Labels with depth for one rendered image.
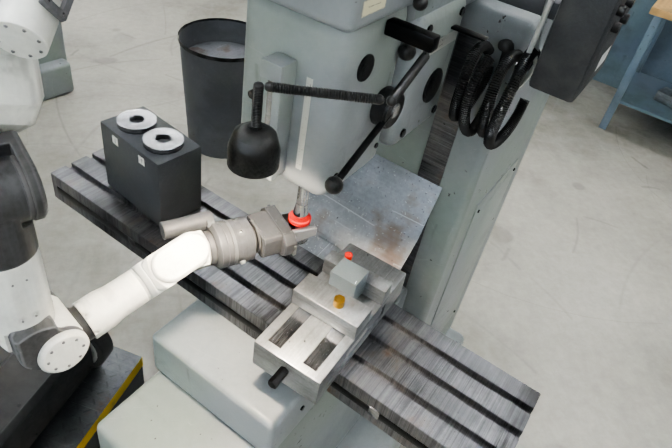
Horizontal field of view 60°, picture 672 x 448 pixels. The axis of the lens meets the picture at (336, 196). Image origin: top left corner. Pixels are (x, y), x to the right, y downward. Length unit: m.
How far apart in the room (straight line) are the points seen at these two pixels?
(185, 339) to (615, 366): 2.01
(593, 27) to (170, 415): 1.09
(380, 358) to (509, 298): 1.70
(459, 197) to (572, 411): 1.39
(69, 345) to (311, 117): 0.51
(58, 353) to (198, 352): 0.37
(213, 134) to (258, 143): 2.44
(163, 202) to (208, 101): 1.74
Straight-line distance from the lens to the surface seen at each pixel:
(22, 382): 1.68
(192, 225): 1.11
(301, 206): 1.15
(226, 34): 3.38
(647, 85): 4.92
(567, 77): 1.03
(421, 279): 1.61
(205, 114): 3.14
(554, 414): 2.57
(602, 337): 2.94
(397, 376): 1.22
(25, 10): 0.80
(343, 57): 0.85
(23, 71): 0.91
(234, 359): 1.29
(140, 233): 1.43
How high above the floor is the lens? 1.94
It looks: 39 degrees down
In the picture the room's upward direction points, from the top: 11 degrees clockwise
